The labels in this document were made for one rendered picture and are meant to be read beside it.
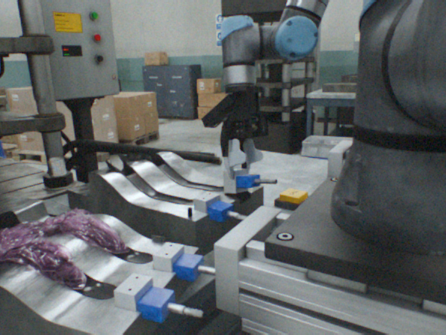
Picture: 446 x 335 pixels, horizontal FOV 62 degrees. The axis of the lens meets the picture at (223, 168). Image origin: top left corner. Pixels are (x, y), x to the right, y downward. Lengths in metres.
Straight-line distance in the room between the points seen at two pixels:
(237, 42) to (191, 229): 0.42
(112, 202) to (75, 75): 0.72
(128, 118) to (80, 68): 3.88
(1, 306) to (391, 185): 0.57
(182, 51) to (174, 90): 0.94
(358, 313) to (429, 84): 0.24
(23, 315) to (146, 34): 8.47
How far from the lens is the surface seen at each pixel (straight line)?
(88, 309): 0.61
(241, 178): 0.86
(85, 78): 1.58
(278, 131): 4.70
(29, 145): 5.39
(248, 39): 0.86
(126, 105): 5.40
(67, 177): 1.41
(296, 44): 0.73
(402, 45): 0.28
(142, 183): 0.98
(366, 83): 0.36
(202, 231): 0.78
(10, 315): 0.67
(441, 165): 0.35
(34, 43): 1.34
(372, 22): 0.36
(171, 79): 7.93
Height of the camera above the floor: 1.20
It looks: 16 degrees down
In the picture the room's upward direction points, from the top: 2 degrees counter-clockwise
